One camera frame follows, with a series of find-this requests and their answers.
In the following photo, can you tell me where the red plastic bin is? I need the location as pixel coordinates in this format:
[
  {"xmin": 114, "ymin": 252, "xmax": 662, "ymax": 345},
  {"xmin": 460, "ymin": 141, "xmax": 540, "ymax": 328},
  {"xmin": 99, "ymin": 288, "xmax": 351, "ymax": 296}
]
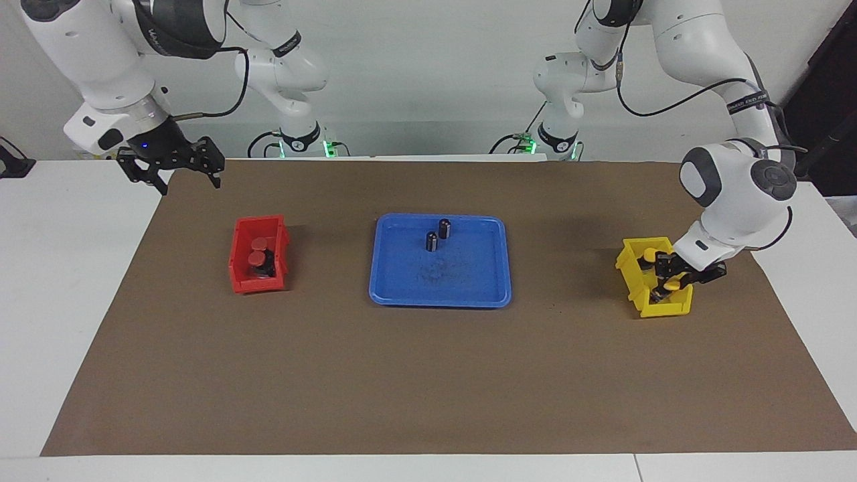
[{"xmin": 228, "ymin": 214, "xmax": 291, "ymax": 295}]

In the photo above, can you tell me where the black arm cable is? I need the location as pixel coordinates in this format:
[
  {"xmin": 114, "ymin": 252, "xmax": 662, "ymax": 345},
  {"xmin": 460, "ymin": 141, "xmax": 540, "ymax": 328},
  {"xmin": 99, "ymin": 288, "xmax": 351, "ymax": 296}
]
[
  {"xmin": 615, "ymin": 33, "xmax": 809, "ymax": 252},
  {"xmin": 171, "ymin": 13, "xmax": 252, "ymax": 121}
]

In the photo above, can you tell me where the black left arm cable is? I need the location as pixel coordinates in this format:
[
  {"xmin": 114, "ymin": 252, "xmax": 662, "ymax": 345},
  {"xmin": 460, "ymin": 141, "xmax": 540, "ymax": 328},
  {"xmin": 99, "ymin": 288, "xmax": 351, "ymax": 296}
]
[{"xmin": 615, "ymin": 33, "xmax": 809, "ymax": 252}]

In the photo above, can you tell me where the black base cable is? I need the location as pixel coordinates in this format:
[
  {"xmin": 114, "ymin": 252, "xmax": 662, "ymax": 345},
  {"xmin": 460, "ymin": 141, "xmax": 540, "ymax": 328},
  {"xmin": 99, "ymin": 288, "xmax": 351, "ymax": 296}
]
[
  {"xmin": 489, "ymin": 100, "xmax": 551, "ymax": 155},
  {"xmin": 248, "ymin": 131, "xmax": 283, "ymax": 159}
]

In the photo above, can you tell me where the yellow plastic bin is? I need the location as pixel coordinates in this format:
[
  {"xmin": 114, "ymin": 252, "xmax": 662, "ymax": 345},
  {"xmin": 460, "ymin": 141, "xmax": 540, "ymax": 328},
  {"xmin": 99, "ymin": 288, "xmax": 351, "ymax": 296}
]
[{"xmin": 615, "ymin": 236, "xmax": 694, "ymax": 318}]

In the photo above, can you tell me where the blue plastic tray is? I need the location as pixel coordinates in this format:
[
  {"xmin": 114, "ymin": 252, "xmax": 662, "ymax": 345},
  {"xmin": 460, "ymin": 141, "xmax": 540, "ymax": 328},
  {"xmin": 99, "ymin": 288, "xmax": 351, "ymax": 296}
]
[{"xmin": 369, "ymin": 214, "xmax": 513, "ymax": 309}]

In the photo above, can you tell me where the black stand equipment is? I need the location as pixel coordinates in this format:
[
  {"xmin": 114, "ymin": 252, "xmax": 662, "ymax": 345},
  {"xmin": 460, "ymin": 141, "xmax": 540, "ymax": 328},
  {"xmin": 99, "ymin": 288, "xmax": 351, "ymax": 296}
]
[{"xmin": 780, "ymin": 20, "xmax": 857, "ymax": 198}]

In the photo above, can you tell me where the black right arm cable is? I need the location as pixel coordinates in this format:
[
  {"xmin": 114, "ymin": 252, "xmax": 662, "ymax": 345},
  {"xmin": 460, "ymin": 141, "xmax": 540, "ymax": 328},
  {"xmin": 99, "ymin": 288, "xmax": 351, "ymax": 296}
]
[{"xmin": 171, "ymin": 13, "xmax": 252, "ymax": 121}]

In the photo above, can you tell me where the brown paper mat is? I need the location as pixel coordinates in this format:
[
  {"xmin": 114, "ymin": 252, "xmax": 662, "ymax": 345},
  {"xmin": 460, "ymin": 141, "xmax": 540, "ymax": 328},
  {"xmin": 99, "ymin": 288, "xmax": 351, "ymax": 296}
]
[{"xmin": 40, "ymin": 159, "xmax": 857, "ymax": 457}]

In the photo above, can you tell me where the black clamp mount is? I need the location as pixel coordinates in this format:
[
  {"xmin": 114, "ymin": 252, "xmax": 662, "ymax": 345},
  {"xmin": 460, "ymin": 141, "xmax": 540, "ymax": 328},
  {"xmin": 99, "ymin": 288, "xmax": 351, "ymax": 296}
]
[{"xmin": 0, "ymin": 137, "xmax": 36, "ymax": 179}]

